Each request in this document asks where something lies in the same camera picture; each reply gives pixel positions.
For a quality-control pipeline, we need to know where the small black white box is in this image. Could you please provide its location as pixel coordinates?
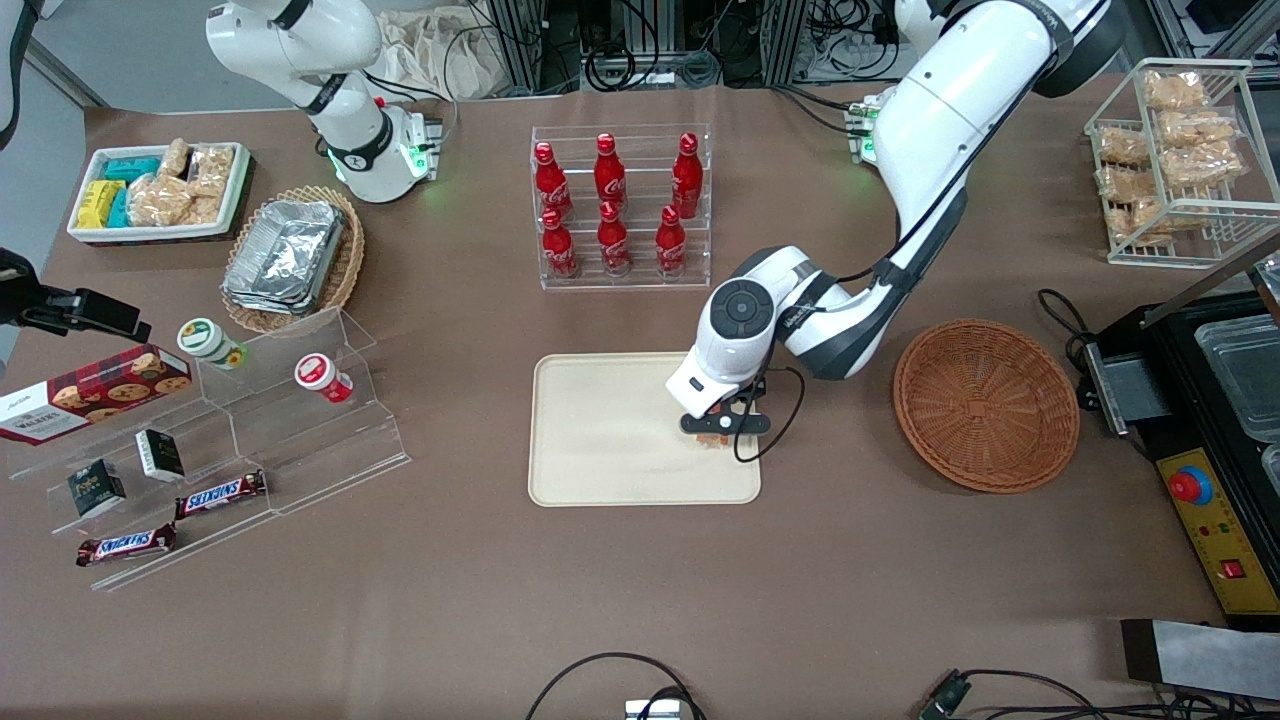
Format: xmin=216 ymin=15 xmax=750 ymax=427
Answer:
xmin=135 ymin=429 xmax=187 ymax=484

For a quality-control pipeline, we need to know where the black hanging cable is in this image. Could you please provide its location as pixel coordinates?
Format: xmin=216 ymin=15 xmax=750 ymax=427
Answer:
xmin=0 ymin=28 xmax=26 ymax=151

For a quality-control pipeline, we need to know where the white wire rack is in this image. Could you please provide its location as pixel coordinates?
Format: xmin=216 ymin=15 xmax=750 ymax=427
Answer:
xmin=1085 ymin=58 xmax=1280 ymax=268

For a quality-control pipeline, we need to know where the black looped cable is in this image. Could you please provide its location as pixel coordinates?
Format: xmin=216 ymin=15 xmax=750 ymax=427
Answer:
xmin=525 ymin=652 xmax=706 ymax=720

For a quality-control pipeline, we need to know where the cream plastic serving tray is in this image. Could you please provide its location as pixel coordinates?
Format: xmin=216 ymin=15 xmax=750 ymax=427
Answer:
xmin=528 ymin=351 xmax=762 ymax=508

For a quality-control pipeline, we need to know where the green lid yogurt cup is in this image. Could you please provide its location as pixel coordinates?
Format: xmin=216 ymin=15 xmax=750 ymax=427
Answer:
xmin=177 ymin=318 xmax=248 ymax=372

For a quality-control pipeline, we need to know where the aluminium profile frame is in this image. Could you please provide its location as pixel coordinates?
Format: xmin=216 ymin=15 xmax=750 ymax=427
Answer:
xmin=485 ymin=0 xmax=546 ymax=96
xmin=765 ymin=0 xmax=807 ymax=86

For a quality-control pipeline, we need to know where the red emergency stop button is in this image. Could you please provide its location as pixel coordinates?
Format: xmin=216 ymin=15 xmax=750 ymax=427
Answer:
xmin=1169 ymin=465 xmax=1214 ymax=506

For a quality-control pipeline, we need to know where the red tartan cookie box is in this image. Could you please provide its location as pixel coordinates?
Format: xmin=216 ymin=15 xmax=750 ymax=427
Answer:
xmin=0 ymin=344 xmax=193 ymax=447

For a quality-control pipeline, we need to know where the grey metal lever bar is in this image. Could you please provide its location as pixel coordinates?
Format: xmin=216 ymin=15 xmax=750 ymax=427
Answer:
xmin=1140 ymin=253 xmax=1280 ymax=328

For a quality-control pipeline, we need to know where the red cola bottle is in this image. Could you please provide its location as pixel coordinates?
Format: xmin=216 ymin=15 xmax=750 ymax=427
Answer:
xmin=656 ymin=206 xmax=688 ymax=277
xmin=672 ymin=133 xmax=704 ymax=219
xmin=541 ymin=208 xmax=581 ymax=281
xmin=533 ymin=142 xmax=575 ymax=223
xmin=594 ymin=133 xmax=628 ymax=211
xmin=597 ymin=201 xmax=632 ymax=277

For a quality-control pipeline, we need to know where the round brown wicker basket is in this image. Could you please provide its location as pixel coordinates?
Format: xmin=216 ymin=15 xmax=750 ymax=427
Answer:
xmin=893 ymin=319 xmax=1082 ymax=494

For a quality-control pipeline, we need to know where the yellow snack packet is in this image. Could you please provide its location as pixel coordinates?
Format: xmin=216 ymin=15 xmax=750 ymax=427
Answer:
xmin=77 ymin=180 xmax=126 ymax=230

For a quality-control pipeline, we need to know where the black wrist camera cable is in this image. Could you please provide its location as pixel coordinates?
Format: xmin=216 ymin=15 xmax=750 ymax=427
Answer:
xmin=733 ymin=0 xmax=1111 ymax=464

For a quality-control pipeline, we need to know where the white rectangular snack bin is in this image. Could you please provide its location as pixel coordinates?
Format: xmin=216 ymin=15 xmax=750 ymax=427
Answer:
xmin=67 ymin=142 xmax=253 ymax=246

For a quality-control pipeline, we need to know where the clear acrylic bottle rack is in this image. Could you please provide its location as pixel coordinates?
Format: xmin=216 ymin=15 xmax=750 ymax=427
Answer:
xmin=530 ymin=124 xmax=712 ymax=292

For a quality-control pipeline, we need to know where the grey metal plate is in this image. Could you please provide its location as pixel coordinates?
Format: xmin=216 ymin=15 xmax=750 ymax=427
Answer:
xmin=1083 ymin=340 xmax=1173 ymax=436

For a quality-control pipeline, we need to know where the clear acrylic stepped shelf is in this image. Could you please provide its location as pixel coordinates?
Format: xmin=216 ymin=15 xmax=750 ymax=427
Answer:
xmin=5 ymin=307 xmax=412 ymax=593

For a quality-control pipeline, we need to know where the black sealing machine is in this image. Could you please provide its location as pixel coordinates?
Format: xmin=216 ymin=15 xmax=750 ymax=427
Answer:
xmin=1080 ymin=255 xmax=1280 ymax=631

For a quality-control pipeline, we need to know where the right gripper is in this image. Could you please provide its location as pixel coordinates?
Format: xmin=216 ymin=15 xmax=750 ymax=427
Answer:
xmin=0 ymin=248 xmax=151 ymax=341

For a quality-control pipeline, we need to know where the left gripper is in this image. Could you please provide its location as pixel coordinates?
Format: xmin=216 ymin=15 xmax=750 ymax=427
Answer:
xmin=667 ymin=348 xmax=766 ymax=419

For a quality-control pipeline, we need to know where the beige cloth bag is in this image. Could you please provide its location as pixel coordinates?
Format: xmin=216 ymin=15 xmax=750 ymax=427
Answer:
xmin=375 ymin=10 xmax=506 ymax=99

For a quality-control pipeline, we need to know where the red lid yogurt cup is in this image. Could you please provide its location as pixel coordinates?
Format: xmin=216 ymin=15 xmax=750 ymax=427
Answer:
xmin=294 ymin=353 xmax=354 ymax=405

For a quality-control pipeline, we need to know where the oval light wicker basket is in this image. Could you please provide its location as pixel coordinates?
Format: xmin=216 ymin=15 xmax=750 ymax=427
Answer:
xmin=220 ymin=185 xmax=366 ymax=335

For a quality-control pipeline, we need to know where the aluminium foil container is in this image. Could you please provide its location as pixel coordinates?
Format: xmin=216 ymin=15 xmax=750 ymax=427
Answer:
xmin=222 ymin=200 xmax=347 ymax=306
xmin=222 ymin=280 xmax=336 ymax=317

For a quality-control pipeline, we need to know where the black arm base cable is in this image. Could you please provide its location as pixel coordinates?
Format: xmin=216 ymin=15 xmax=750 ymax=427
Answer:
xmin=770 ymin=82 xmax=871 ymax=136
xmin=360 ymin=70 xmax=461 ymax=151

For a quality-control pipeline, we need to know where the snickers chocolate bar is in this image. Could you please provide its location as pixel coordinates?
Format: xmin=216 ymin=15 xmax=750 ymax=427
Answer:
xmin=76 ymin=523 xmax=178 ymax=568
xmin=175 ymin=470 xmax=268 ymax=521

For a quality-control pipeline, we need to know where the yellow control panel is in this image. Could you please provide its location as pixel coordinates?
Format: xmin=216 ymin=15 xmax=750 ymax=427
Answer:
xmin=1155 ymin=448 xmax=1280 ymax=616

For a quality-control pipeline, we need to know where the black machine power cable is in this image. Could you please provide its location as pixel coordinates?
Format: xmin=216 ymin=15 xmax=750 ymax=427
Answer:
xmin=1037 ymin=288 xmax=1098 ymax=411

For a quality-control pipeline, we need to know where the grey black flat plate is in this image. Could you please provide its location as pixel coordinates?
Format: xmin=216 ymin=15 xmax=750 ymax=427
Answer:
xmin=1120 ymin=618 xmax=1280 ymax=701

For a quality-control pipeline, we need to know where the black cable with connector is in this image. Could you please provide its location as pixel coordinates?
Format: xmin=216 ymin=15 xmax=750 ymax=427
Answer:
xmin=918 ymin=668 xmax=1280 ymax=720

